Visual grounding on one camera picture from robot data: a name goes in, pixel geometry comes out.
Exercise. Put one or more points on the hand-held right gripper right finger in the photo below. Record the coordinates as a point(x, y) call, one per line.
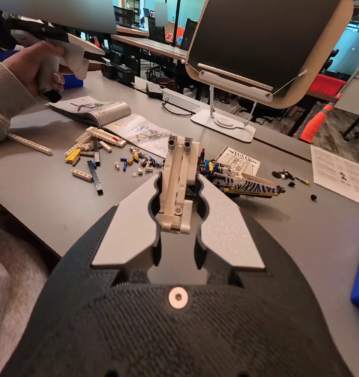
point(229, 235)

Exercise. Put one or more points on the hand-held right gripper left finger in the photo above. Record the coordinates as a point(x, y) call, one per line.
point(123, 235)

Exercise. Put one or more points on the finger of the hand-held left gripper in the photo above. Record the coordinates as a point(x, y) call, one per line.
point(85, 45)

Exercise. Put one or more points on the lego instruction booklet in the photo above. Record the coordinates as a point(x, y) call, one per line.
point(108, 113)

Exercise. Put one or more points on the white lego panel assembly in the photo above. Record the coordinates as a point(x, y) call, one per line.
point(175, 182)

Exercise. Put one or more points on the person's left forearm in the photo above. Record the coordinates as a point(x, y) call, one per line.
point(5, 103)

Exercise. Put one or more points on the zebra striped lego helicopter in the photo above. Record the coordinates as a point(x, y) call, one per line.
point(250, 187)

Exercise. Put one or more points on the short white lego beam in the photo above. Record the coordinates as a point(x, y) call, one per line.
point(82, 175)

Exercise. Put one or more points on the pile of small lego pieces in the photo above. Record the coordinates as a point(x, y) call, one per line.
point(138, 160)

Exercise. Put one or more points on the black lego wheel assembly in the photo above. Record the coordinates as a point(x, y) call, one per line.
point(276, 174)

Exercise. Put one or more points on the dark grey lego beam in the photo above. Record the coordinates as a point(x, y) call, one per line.
point(96, 150)

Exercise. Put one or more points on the small white lego brick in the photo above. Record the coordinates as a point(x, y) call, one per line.
point(105, 146)

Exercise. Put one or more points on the grey lego axle yellow end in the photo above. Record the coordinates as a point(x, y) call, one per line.
point(302, 179)

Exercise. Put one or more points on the yellow lego panel piece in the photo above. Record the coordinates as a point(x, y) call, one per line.
point(72, 156)

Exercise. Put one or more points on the long white lego beam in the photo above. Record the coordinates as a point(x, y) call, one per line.
point(29, 143)

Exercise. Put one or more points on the person's left hand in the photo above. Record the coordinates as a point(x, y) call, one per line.
point(26, 67)

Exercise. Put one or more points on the black battery charger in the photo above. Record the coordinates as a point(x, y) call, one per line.
point(108, 70)

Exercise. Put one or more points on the black charger with green display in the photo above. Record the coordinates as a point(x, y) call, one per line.
point(125, 75)

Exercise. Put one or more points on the grey background table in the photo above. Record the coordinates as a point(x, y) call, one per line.
point(156, 45)

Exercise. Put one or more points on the zebra sticker sheet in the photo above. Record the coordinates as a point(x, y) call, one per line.
point(241, 160)

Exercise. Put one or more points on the black power brick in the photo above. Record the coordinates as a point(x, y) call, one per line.
point(154, 89)

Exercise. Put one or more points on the person's grey sweater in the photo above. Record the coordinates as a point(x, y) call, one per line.
point(11, 279)

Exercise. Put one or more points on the printed paper sheet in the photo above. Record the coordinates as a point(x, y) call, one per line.
point(338, 173)

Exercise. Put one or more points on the orange traffic cone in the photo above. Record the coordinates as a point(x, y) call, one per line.
point(315, 123)

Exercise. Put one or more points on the red plastic bin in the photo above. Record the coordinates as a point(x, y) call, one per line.
point(327, 84)

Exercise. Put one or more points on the black screen with wooden rim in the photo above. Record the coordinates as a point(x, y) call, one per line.
point(271, 38)

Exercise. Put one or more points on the white lego frame assembly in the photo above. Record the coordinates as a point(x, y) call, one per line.
point(105, 135)

